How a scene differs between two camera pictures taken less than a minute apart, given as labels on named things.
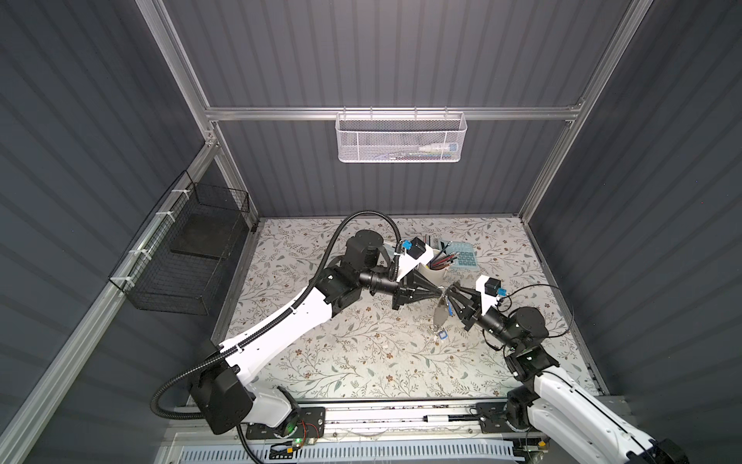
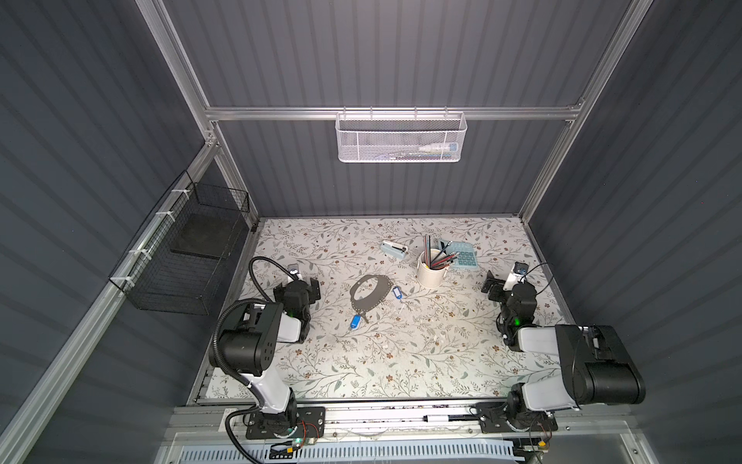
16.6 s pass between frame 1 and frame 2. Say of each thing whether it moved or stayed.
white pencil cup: stayed
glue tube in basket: stayed
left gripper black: moved
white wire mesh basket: stayed
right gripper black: moved
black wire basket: stayed
